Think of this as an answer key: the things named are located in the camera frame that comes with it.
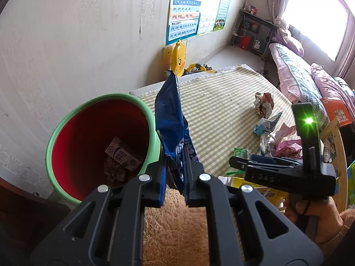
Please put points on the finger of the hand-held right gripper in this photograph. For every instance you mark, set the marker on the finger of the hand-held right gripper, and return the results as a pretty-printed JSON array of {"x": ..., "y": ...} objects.
[
  {"x": 238, "y": 163},
  {"x": 271, "y": 159}
]

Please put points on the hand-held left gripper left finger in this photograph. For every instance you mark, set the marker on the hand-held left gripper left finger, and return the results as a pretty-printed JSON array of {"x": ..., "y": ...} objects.
[{"x": 163, "y": 183}]

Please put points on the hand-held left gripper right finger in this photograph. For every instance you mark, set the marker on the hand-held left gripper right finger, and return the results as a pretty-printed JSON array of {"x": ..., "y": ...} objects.
[{"x": 190, "y": 191}]

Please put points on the large pink snack wrapper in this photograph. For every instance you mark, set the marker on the large pink snack wrapper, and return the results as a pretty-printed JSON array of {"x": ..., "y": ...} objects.
[{"x": 288, "y": 147}]

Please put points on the blue snack wrapper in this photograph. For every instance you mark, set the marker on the blue snack wrapper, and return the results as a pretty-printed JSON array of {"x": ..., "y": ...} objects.
[{"x": 169, "y": 116}]

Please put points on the red bin with green rim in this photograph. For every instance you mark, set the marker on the red bin with green rim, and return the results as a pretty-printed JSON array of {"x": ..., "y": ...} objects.
[{"x": 83, "y": 133}]

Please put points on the person's right hand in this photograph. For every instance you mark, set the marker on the person's right hand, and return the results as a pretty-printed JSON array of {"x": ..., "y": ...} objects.
[{"x": 319, "y": 219}]

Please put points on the green wrapper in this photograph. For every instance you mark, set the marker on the green wrapper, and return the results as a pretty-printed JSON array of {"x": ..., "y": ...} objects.
[{"x": 240, "y": 153}]

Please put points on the crumpled grey blue wrapper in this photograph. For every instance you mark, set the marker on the crumpled grey blue wrapper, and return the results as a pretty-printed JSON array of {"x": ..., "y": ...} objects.
[{"x": 266, "y": 124}]

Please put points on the person's tan fluffy clothing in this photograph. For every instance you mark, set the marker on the person's tan fluffy clothing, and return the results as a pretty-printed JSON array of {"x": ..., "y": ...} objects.
[{"x": 172, "y": 227}]

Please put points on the printed carton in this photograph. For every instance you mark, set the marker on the printed carton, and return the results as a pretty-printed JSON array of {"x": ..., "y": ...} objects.
[{"x": 122, "y": 153}]

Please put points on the crumpled grey paper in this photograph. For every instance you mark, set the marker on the crumpled grey paper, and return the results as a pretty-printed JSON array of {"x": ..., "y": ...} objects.
[{"x": 113, "y": 170}]

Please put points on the colourful block toy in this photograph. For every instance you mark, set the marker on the colourful block toy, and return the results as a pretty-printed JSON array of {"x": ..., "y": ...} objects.
[{"x": 350, "y": 180}]

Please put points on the orange book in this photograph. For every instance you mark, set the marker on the orange book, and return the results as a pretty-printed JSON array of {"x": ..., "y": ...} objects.
[{"x": 335, "y": 110}]

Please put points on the grey checked blanket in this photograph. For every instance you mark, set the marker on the grey checked blanket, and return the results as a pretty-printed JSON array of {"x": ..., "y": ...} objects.
[{"x": 302, "y": 83}]

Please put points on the pink quilt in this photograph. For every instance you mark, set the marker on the pink quilt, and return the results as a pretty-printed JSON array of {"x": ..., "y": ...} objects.
[{"x": 280, "y": 69}]

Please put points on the pink floral blanket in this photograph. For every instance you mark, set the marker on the pink floral blanket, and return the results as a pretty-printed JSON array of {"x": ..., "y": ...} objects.
[{"x": 330, "y": 86}]

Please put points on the yellow toy vehicle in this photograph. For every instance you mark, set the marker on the yellow toy vehicle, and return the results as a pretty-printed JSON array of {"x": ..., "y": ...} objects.
[{"x": 201, "y": 68}]

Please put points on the red box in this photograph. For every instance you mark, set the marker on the red box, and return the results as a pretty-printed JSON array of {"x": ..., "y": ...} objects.
[{"x": 245, "y": 43}]

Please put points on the yellow duck toy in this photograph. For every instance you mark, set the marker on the yellow duck toy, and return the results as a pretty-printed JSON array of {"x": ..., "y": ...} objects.
[{"x": 179, "y": 58}]

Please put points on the pink pillow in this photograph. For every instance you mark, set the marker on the pink pillow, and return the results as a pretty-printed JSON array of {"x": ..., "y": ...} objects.
[{"x": 288, "y": 37}]

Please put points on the dark metal shelf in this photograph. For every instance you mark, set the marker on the dark metal shelf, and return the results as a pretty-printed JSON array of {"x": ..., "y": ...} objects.
[{"x": 252, "y": 30}]

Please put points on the dark brown wooden furniture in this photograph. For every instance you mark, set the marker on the dark brown wooden furniture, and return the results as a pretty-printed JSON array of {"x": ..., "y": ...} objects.
[{"x": 25, "y": 216}]

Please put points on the window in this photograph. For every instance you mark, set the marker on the window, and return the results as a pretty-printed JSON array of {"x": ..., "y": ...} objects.
[{"x": 316, "y": 13}]

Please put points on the white and green wall poster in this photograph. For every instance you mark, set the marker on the white and green wall poster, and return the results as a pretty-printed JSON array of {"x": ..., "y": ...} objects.
[{"x": 219, "y": 8}]

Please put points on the blue wall poster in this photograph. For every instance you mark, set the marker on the blue wall poster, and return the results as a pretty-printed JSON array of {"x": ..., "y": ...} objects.
[{"x": 183, "y": 13}]

